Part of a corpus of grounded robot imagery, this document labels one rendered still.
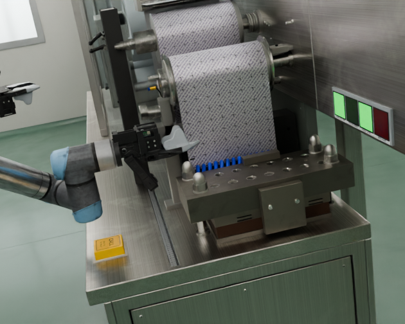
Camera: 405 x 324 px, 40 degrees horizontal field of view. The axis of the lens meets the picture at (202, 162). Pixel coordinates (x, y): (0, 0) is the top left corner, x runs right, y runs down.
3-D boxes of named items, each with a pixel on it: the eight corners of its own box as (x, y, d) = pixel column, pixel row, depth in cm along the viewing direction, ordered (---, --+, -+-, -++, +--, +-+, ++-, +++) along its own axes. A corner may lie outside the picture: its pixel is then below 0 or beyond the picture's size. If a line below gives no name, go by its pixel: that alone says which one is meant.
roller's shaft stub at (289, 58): (263, 71, 147) (261, 54, 145) (288, 65, 148) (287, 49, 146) (269, 72, 143) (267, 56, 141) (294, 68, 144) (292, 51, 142)
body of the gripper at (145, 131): (160, 127, 133) (111, 137, 131) (166, 161, 136) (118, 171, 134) (156, 120, 140) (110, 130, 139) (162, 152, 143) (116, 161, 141)
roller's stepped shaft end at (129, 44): (115, 52, 161) (113, 41, 160) (135, 48, 162) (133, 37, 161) (116, 53, 158) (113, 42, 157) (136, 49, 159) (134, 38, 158)
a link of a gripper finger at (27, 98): (42, 99, 185) (14, 105, 182) (38, 83, 183) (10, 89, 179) (44, 102, 183) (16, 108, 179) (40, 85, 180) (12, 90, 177)
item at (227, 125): (190, 171, 142) (178, 102, 136) (276, 153, 146) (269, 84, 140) (191, 171, 142) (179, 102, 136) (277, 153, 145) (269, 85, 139)
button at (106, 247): (95, 248, 136) (93, 240, 135) (123, 242, 137) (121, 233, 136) (96, 261, 130) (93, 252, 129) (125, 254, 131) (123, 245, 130)
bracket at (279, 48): (266, 52, 146) (265, 45, 145) (287, 48, 146) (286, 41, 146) (272, 54, 141) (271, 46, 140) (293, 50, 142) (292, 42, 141)
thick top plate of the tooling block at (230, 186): (179, 198, 139) (175, 177, 137) (327, 166, 145) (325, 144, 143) (190, 224, 124) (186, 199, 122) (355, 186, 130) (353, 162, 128)
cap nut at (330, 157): (321, 161, 132) (319, 143, 131) (335, 158, 133) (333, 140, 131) (326, 166, 129) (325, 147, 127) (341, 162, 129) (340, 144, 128)
